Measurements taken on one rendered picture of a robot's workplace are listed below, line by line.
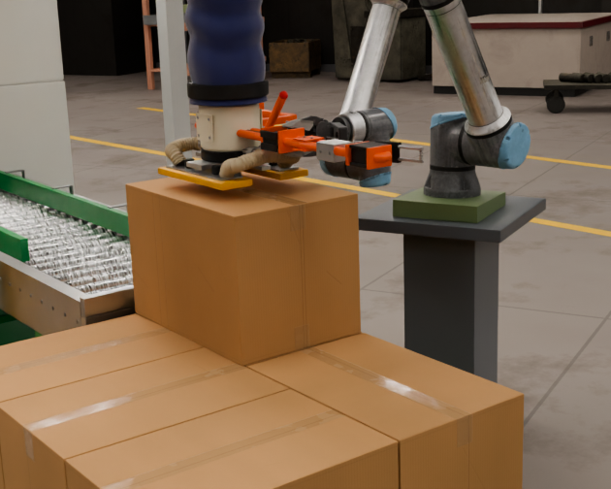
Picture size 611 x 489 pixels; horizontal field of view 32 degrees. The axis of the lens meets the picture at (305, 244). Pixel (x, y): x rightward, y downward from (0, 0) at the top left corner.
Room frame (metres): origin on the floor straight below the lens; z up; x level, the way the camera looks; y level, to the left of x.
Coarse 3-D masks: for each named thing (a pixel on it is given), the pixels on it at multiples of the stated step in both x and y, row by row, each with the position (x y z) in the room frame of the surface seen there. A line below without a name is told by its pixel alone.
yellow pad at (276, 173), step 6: (276, 162) 2.94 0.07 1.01; (276, 168) 2.89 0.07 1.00; (282, 168) 2.89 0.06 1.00; (288, 168) 2.89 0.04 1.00; (294, 168) 2.90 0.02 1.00; (300, 168) 2.91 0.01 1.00; (258, 174) 2.92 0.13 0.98; (264, 174) 2.90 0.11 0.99; (270, 174) 2.88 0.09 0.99; (276, 174) 2.85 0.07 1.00; (282, 174) 2.85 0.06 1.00; (288, 174) 2.86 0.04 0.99; (294, 174) 2.87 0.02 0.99; (300, 174) 2.88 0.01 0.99; (306, 174) 2.90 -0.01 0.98
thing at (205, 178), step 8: (192, 160) 2.94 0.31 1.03; (160, 168) 2.98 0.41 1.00; (168, 168) 2.97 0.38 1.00; (176, 168) 2.94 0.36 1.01; (184, 168) 2.94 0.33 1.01; (192, 168) 2.93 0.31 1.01; (216, 168) 2.82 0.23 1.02; (168, 176) 2.95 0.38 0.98; (176, 176) 2.91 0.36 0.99; (184, 176) 2.87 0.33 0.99; (192, 176) 2.85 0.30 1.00; (200, 176) 2.84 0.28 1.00; (208, 176) 2.81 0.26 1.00; (216, 176) 2.81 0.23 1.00; (240, 176) 2.80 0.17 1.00; (208, 184) 2.78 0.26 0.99; (216, 184) 2.74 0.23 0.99; (224, 184) 2.73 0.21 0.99; (232, 184) 2.74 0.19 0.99; (240, 184) 2.76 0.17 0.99; (248, 184) 2.78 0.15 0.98
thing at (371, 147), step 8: (352, 144) 2.48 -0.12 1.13; (360, 144) 2.48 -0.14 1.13; (368, 144) 2.47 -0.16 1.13; (376, 144) 2.47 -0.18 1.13; (384, 144) 2.47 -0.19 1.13; (352, 152) 2.47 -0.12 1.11; (360, 152) 2.45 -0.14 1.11; (368, 152) 2.41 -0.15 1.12; (376, 152) 2.42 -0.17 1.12; (352, 160) 2.47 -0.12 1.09; (360, 160) 2.45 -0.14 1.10; (368, 160) 2.41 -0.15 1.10; (368, 168) 2.41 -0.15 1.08
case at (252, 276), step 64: (128, 192) 3.04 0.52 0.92; (192, 192) 2.89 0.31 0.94; (256, 192) 2.86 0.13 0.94; (320, 192) 2.83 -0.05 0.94; (192, 256) 2.75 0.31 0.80; (256, 256) 2.61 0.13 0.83; (320, 256) 2.73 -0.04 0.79; (192, 320) 2.77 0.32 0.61; (256, 320) 2.60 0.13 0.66; (320, 320) 2.72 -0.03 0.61
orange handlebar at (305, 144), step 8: (264, 112) 3.24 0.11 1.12; (280, 112) 3.20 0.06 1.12; (264, 120) 3.06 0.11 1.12; (280, 120) 3.09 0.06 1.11; (288, 120) 3.11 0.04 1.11; (256, 128) 2.88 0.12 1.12; (240, 136) 2.86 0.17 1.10; (248, 136) 2.82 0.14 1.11; (256, 136) 2.79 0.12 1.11; (304, 136) 2.67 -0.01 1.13; (312, 136) 2.68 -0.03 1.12; (288, 144) 2.68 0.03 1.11; (296, 144) 2.65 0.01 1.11; (304, 144) 2.63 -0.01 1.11; (312, 144) 2.60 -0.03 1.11; (336, 152) 2.52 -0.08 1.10; (344, 152) 2.50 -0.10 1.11; (384, 152) 2.43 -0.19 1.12; (376, 160) 2.42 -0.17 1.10; (384, 160) 2.42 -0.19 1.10
